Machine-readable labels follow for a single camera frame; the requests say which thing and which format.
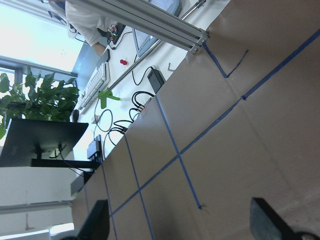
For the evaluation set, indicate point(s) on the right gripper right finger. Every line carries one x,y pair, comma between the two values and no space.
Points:
266,224

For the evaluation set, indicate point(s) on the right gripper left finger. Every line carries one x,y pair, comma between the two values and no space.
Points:
97,224

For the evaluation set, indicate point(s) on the black computer monitor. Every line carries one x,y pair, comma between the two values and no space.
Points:
42,143

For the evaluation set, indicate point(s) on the green potted plant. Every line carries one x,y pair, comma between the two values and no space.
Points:
39,98

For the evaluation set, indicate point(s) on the white keyboard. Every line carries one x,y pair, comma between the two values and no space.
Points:
98,82

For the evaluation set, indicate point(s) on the black power adapter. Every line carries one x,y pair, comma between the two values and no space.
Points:
156,79

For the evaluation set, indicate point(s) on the red emergency button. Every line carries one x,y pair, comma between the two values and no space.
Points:
124,62

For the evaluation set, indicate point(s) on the seated person white shirt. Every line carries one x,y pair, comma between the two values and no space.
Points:
87,23

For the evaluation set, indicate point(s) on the aluminium frame post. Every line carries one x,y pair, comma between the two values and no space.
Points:
102,7

